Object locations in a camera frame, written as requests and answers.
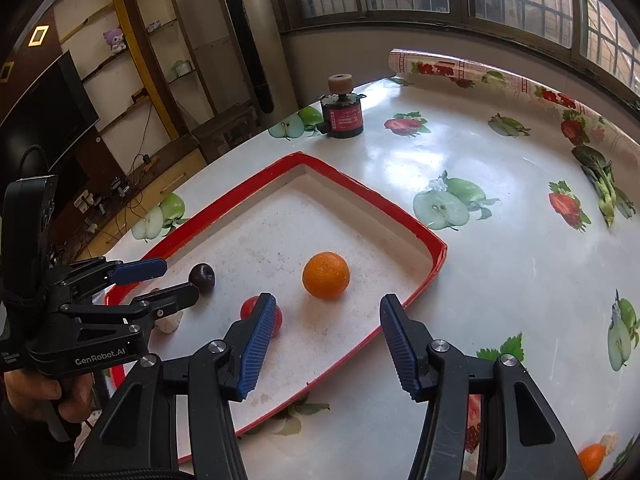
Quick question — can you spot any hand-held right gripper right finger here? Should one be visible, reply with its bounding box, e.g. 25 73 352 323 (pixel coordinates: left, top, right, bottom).
379 294 588 480

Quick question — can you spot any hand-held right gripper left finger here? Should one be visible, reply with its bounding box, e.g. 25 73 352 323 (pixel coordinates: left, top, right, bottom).
75 292 278 480

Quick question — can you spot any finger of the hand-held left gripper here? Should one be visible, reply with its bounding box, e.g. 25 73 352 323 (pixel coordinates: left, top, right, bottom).
59 281 201 334
65 258 168 302

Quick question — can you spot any dark purple plum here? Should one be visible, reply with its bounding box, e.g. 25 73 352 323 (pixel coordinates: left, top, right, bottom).
188 262 216 293

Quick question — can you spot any red-rimmed white tray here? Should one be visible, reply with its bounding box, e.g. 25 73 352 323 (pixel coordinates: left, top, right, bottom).
102 151 448 465

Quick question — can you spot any person's left hand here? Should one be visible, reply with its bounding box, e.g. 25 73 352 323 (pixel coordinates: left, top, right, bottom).
4 373 96 427

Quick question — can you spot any red tomato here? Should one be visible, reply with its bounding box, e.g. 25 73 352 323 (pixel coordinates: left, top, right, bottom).
240 295 284 339

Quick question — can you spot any orange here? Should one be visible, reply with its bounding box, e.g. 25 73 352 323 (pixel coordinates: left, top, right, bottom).
302 251 351 301
577 443 607 479

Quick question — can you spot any wooden television cabinet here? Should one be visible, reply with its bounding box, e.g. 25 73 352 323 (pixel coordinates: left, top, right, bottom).
50 135 208 256

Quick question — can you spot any fruit-printed white tablecloth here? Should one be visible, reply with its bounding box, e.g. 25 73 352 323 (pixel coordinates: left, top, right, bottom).
102 49 640 480

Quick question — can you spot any wooden stool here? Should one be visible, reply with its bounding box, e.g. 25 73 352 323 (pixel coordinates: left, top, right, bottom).
192 105 258 163

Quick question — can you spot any black television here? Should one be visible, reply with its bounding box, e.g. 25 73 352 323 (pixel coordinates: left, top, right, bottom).
0 51 101 186

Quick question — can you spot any black red jar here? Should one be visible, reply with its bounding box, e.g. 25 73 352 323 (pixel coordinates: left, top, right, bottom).
318 74 366 139

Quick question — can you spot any purple plush toy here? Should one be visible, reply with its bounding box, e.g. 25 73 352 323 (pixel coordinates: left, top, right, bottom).
102 26 127 54

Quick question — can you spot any white tower air conditioner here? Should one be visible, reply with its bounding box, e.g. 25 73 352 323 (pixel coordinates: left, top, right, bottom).
197 0 296 131

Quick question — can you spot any wooden wall shelf unit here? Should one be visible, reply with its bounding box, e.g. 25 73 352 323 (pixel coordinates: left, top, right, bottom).
50 0 221 141

